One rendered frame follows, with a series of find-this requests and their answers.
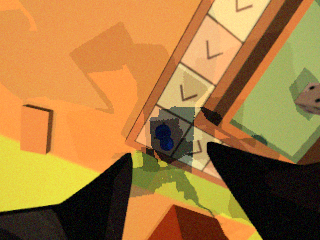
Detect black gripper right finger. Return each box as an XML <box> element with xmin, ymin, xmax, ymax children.
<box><xmin>207</xmin><ymin>142</ymin><xmax>320</xmax><ymax>240</ymax></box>

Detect dark blue pawn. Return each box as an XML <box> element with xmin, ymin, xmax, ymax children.
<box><xmin>155</xmin><ymin>124</ymin><xmax>174</xmax><ymax>151</ymax></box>

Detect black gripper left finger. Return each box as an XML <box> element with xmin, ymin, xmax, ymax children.
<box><xmin>0</xmin><ymin>153</ymin><xmax>133</xmax><ymax>240</ymax></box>

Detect beige die with black pips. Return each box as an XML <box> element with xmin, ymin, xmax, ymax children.
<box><xmin>294</xmin><ymin>83</ymin><xmax>320</xmax><ymax>115</ymax></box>

